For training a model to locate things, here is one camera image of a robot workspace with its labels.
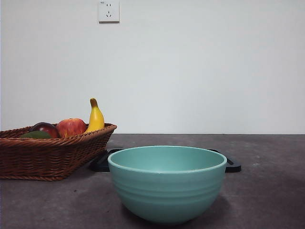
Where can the teal ribbed bowl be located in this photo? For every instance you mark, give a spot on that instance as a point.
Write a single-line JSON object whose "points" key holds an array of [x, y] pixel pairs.
{"points": [[166, 195]]}

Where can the green avocado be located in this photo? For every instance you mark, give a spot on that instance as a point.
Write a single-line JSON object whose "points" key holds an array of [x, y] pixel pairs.
{"points": [[35, 135]]}

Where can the yellow banana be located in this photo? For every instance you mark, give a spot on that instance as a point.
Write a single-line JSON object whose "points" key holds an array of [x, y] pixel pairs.
{"points": [[96, 119]]}

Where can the red apple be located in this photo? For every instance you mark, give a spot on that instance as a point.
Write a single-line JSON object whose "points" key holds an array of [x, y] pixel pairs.
{"points": [[71, 127]]}

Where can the black rectangular tray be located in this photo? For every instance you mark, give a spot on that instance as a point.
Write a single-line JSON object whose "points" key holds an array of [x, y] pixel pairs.
{"points": [[234, 165]]}

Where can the dark red plum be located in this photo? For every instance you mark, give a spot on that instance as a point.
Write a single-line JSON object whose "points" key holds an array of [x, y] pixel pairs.
{"points": [[45, 128]]}

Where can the brown wicker basket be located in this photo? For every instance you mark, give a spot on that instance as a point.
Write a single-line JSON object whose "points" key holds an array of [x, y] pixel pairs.
{"points": [[47, 157]]}

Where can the white wall socket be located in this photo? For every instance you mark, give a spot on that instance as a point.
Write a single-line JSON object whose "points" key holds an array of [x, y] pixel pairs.
{"points": [[109, 12]]}

